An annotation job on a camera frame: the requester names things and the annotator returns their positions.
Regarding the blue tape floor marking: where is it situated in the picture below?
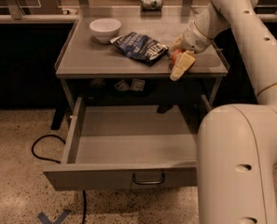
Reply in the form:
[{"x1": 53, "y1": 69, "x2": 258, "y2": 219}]
[{"x1": 37, "y1": 209, "x2": 71, "y2": 224}]

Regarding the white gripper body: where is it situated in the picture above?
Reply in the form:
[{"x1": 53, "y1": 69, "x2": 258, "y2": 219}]
[{"x1": 181, "y1": 21, "x2": 213, "y2": 53}]

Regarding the red apple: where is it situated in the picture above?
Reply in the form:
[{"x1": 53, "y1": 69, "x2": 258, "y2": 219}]
[{"x1": 172, "y1": 49, "x2": 196, "y2": 71}]

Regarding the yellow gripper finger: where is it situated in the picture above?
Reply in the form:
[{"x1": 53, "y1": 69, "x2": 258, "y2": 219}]
[
  {"x1": 170, "y1": 49, "x2": 196, "y2": 81},
  {"x1": 171, "y1": 35, "x2": 185, "y2": 51}
]

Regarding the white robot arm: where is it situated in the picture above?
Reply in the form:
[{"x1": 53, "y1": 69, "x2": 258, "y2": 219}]
[{"x1": 175, "y1": 0, "x2": 277, "y2": 224}]

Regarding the black cable left floor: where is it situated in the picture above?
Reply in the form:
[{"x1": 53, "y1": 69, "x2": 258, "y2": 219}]
[{"x1": 31, "y1": 133, "x2": 88, "y2": 224}]

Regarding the metal drawer handle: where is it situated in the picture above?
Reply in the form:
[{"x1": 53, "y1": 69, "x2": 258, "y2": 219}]
[{"x1": 132, "y1": 173, "x2": 165, "y2": 186}]

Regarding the dark blue chip bag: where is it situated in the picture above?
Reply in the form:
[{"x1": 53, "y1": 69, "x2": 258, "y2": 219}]
[{"x1": 110, "y1": 32, "x2": 169, "y2": 66}]

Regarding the white label tag right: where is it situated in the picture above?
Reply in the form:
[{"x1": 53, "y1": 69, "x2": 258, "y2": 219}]
[{"x1": 131, "y1": 78, "x2": 145, "y2": 91}]

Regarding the grey metal cabinet table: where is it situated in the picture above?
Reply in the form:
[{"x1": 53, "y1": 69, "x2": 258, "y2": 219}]
[{"x1": 50, "y1": 5, "x2": 230, "y2": 131}]

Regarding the open grey top drawer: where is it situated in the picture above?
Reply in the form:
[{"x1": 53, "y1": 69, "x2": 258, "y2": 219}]
[{"x1": 44, "y1": 97, "x2": 201, "y2": 190}]

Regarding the white label tag left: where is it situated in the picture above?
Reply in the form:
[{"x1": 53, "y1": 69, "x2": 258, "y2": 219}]
[{"x1": 115, "y1": 79, "x2": 131, "y2": 92}]

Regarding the crumpled white green can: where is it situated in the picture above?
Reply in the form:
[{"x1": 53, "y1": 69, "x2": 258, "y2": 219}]
[{"x1": 141, "y1": 0, "x2": 163, "y2": 10}]

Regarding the white label tag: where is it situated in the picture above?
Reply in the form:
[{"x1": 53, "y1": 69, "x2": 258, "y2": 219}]
[
  {"x1": 115, "y1": 79, "x2": 131, "y2": 92},
  {"x1": 131, "y1": 78, "x2": 145, "y2": 91}
]

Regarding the white ceramic bowl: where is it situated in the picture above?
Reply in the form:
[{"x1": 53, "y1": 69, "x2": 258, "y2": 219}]
[{"x1": 90, "y1": 18, "x2": 121, "y2": 44}]

